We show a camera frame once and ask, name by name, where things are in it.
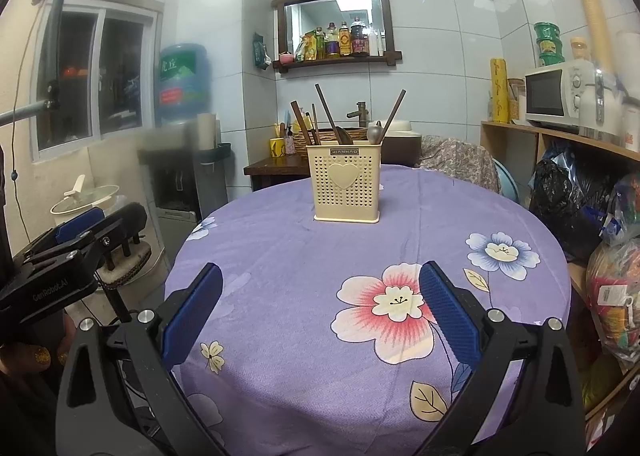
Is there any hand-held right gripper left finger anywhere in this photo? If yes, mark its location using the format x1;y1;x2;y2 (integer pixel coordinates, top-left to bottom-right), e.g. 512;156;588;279
55;263;226;456

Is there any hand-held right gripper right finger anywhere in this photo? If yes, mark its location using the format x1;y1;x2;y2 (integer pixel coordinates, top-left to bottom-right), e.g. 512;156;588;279
415;261;586;456

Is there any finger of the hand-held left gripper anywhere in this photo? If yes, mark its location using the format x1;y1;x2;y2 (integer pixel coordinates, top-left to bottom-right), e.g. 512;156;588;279
30;202;149;269
25;207;106;257

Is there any beige plastic cutlery holder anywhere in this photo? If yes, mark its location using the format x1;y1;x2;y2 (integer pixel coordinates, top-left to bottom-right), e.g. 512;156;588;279
306;140;383;225

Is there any person's left hand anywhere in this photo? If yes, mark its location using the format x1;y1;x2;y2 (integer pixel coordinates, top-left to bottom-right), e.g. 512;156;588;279
0;331;76;377

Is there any white pot with lid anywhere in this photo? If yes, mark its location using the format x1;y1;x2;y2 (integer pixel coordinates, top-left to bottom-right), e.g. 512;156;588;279
50;175;121;217

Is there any wooden stool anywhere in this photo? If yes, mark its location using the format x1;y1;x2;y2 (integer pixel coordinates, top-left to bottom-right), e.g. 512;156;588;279
95;231;153;291

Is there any water dispenser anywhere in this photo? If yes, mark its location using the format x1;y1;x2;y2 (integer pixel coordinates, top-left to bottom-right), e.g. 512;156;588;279
137;128;231;247

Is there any purple floral tablecloth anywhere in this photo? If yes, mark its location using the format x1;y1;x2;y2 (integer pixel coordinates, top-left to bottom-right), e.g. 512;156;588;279
164;165;573;456

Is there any beige paper roll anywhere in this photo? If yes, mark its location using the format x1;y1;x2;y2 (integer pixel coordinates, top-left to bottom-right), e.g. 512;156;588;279
196;112;221;149

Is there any blue plastic basin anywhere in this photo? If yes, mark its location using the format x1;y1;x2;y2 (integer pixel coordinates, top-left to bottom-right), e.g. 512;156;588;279
492;158;521;204

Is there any grey floral cloth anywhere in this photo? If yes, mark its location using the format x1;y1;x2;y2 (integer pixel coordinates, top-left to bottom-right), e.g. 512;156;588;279
417;136;501;194

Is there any sliding window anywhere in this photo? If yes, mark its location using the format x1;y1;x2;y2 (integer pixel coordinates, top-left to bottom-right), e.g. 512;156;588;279
30;0;166;164

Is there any black plastic bag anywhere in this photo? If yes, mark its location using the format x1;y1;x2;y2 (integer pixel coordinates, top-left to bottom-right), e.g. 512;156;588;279
529;143;616;261

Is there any blue water jug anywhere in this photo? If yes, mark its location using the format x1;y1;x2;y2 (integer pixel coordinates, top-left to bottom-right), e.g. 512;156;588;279
157;42;211;125

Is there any clear bag of colourful goods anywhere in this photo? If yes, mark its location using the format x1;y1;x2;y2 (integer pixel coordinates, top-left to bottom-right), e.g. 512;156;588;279
585;241;640;367

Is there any brown wooden cabinet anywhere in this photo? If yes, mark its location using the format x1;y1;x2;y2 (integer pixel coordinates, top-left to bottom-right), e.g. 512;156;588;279
244;153;313;191

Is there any brown pot beige lid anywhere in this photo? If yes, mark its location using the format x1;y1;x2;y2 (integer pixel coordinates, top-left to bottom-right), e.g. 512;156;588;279
370;120;422;167

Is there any grey stand pole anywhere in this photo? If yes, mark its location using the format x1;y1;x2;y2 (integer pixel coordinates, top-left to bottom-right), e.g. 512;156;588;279
0;0;68;129

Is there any wooden shelf unit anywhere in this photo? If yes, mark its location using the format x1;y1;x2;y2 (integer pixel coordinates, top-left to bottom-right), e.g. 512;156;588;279
480;121;640;437

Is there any colourful printed plastic bag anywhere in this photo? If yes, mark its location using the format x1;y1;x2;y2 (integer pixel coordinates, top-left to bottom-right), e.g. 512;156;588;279
600;173;640;247

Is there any woven basket basin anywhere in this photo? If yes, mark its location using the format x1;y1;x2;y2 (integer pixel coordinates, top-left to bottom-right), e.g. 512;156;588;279
292;127;371;144

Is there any bronze faucet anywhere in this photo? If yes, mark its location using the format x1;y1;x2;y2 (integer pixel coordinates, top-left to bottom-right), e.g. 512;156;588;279
346;102;371;129

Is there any small wicker holder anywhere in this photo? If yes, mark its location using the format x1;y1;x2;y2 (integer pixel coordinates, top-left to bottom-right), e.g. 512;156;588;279
507;78;526;121

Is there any white microwave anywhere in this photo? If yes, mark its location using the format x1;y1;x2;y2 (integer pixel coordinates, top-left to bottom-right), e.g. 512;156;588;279
524;60;598;129

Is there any white electric kettle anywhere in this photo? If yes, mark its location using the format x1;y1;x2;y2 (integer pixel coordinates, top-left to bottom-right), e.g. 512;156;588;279
577;68;626;137

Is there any white cup red label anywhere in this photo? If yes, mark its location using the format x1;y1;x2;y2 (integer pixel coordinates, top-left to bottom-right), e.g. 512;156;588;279
620;100;640;151

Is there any yellow snack packet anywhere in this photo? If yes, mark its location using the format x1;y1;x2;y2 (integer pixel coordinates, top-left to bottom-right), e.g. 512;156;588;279
295;33;317;61

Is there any white plastic bottle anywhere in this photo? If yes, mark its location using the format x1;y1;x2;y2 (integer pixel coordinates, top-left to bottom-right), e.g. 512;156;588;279
368;23;386;56

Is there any dark sauce bottle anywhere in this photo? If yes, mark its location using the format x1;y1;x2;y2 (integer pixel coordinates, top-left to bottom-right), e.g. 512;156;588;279
350;16;368;56

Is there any tall stack of paper cups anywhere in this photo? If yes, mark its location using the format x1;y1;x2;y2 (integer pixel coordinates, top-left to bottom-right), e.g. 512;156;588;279
565;0;616;81

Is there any green hanging wall packet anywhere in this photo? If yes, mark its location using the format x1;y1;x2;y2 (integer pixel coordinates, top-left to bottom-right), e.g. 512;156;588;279
252;32;273;70

